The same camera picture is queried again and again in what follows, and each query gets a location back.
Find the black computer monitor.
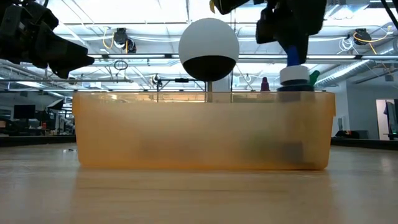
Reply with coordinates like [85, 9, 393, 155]
[12, 104, 37, 121]

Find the white globe table lamp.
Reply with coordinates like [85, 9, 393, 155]
[178, 17, 240, 93]

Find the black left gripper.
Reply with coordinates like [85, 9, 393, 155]
[0, 1, 95, 79]

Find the large bottle blue tip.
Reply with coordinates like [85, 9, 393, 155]
[277, 45, 314, 93]

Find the silver ventilation duct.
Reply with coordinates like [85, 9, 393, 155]
[313, 58, 398, 88]

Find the orange translucent plastic bin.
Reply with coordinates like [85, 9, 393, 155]
[72, 91, 336, 171]

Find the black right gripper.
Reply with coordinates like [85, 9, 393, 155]
[214, 0, 327, 65]

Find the black ceiling cord reel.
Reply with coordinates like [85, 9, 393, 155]
[353, 27, 373, 47]
[112, 27, 137, 54]

